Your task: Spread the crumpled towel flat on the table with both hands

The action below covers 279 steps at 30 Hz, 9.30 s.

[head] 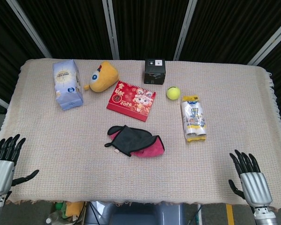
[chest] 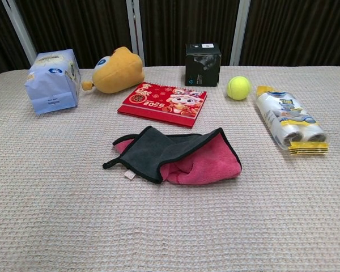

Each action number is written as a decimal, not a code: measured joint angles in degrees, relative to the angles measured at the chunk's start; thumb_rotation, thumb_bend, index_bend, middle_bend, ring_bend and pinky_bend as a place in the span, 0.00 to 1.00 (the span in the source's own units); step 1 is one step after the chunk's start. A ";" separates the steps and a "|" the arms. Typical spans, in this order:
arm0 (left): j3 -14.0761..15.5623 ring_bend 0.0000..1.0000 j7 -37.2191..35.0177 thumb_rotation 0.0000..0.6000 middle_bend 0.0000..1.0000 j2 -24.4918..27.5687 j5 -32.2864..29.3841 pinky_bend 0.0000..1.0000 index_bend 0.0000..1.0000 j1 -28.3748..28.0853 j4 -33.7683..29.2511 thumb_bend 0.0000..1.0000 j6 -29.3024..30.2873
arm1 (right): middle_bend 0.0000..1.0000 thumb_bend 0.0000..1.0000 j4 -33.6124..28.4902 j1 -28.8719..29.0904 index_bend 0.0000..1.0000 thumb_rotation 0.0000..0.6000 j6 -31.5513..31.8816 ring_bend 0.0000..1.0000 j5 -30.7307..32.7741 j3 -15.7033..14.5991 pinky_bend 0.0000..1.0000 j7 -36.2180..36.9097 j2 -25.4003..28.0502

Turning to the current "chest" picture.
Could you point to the grey and pink towel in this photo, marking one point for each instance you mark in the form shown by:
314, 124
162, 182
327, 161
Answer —
147, 153

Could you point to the red 2026 desk calendar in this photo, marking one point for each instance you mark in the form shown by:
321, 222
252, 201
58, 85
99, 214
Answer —
158, 105

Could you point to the black cardboard box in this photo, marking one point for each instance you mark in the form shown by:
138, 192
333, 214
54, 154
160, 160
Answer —
202, 71

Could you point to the yellow plush toy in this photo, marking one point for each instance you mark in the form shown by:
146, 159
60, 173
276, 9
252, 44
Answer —
116, 76

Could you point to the yellow-green tennis ball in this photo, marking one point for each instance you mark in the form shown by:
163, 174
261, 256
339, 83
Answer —
238, 88

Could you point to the beige woven tablecloth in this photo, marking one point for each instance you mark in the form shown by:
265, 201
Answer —
170, 226

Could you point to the pack of plastic bag rolls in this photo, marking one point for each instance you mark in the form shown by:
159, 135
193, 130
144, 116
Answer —
289, 119

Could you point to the light blue tissue pack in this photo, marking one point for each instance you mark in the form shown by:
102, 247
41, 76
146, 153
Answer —
51, 90

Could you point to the dark pleated partition curtain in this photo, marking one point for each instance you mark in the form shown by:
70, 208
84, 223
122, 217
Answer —
88, 28

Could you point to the white metal frame post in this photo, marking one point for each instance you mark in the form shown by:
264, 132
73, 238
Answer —
20, 34
239, 34
136, 34

